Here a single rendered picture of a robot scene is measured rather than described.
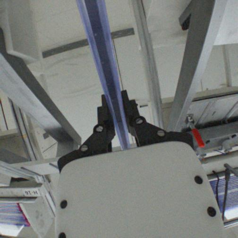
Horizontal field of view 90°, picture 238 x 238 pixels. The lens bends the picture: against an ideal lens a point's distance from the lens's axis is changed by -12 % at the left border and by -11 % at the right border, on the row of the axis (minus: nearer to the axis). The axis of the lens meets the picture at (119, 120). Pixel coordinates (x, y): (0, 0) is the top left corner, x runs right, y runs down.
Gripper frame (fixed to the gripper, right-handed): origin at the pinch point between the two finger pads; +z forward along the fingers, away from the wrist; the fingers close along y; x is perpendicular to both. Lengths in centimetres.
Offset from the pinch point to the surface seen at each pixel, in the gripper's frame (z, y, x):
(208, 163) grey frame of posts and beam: 8, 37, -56
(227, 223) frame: -24, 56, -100
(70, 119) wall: 140, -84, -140
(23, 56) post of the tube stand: 8.5, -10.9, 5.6
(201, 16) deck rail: 12.7, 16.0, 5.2
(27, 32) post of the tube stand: 11.8, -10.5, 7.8
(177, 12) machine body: 51, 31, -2
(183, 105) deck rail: 13.0, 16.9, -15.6
